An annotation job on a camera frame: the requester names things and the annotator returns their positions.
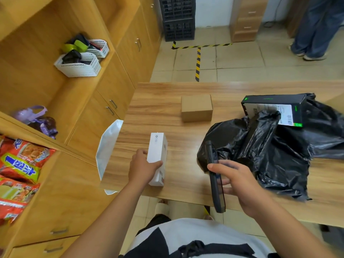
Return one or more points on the person's right hand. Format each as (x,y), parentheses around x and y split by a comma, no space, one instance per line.
(247,190)

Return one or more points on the person's left hand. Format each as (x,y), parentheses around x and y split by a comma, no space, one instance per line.
(141,169)

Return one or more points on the white product box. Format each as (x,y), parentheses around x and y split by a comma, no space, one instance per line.
(157,147)

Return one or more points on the black handheld scanner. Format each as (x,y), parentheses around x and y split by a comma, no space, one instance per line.
(217,201)

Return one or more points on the white woven sack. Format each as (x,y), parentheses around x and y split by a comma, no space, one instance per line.
(108,150)

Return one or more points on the pile of black poly bags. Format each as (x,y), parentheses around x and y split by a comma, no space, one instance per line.
(268,158)

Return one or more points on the plain cardboard box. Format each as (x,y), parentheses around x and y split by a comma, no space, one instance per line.
(196,107)

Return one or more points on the black box green marks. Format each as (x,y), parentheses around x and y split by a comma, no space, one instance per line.
(268,99)

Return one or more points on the person's left forearm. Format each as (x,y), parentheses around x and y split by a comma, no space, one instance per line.
(107,225)

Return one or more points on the person's right forearm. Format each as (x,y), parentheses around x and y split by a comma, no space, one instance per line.
(295,233)

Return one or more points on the person's white slipper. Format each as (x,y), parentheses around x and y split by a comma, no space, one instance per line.
(161,208)
(208,218)

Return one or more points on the person's black trousers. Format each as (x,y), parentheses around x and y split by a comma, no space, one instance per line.
(156,221)

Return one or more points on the person's white black shirt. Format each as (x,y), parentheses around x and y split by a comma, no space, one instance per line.
(193,228)

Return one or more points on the short yellow black hazard tape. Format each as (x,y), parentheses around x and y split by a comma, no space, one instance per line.
(206,210)

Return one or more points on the purple wrapped packet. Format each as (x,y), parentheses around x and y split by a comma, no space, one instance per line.
(45,127)

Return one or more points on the white plastic basket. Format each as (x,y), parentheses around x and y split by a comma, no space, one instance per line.
(78,69)
(102,49)

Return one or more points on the long yellow black hazard tape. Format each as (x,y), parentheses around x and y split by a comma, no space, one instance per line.
(198,64)

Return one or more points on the pile of red snack packets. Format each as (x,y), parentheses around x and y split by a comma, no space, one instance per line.
(21,163)

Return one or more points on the black pouch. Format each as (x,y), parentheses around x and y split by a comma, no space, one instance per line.
(71,56)

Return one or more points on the yellow green fabric roll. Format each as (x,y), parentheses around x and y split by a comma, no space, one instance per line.
(67,48)
(81,46)

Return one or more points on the yellow wooden cabinet unit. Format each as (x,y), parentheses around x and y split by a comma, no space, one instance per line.
(32,77)

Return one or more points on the black fabric item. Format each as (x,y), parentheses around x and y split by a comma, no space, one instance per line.
(78,38)

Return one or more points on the black plastic crate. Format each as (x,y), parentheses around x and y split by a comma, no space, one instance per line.
(178,18)

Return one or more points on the wooden drawer cabinet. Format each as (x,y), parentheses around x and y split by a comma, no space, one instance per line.
(248,18)

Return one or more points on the plain wooden cabinet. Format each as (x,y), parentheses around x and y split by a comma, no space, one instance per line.
(295,16)

